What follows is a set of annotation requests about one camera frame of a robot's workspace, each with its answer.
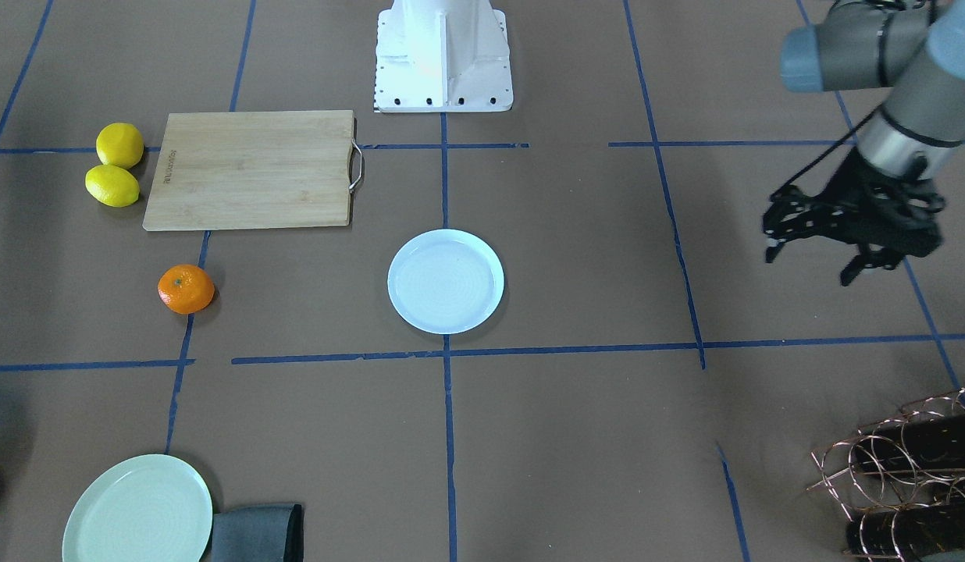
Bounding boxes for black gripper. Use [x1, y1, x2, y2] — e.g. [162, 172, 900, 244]
[762, 148, 946, 286]

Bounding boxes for light blue plate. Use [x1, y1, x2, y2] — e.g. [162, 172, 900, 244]
[386, 229, 505, 335]

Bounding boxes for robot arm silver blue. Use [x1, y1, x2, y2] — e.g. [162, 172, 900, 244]
[761, 1, 965, 286]

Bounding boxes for pale green plate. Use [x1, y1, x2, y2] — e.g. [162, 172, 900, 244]
[61, 454, 212, 561]

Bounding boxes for dark green wine bottle middle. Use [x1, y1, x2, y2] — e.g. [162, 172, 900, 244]
[851, 414, 965, 477]

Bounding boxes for dark green wine bottle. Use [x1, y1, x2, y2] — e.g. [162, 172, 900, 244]
[851, 414, 965, 477]
[846, 503, 965, 561]

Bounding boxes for dark green wine bottle front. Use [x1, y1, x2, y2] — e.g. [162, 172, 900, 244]
[846, 503, 965, 561]

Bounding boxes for wooden cutting board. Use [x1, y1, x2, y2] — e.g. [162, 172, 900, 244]
[143, 110, 364, 232]

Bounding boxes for dark grey folded cloth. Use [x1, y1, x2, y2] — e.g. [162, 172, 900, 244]
[210, 503, 304, 561]

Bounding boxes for orange mandarin fruit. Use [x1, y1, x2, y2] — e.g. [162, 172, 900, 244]
[155, 264, 217, 315]

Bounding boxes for yellow lemon far side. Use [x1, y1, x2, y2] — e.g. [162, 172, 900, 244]
[94, 123, 146, 169]

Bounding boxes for yellow lemon near board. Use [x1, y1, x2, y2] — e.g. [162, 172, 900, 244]
[85, 164, 141, 208]

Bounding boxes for copper wire bottle rack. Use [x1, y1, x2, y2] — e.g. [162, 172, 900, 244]
[810, 388, 965, 561]

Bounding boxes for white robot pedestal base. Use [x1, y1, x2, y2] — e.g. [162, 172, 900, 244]
[373, 1, 515, 113]

